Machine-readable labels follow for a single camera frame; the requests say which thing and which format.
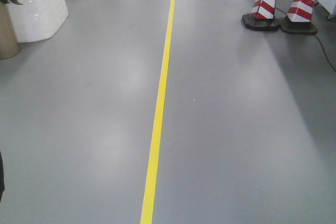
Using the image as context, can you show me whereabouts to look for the right striped traffic cone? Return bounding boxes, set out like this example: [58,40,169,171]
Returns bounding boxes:
[278,0,317,35]

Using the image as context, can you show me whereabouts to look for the left striped traffic cone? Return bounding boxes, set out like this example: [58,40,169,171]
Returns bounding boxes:
[242,0,280,31]

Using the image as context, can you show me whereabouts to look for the striped traffic cone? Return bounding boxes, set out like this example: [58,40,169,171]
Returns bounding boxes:
[242,0,280,31]
[278,0,317,35]

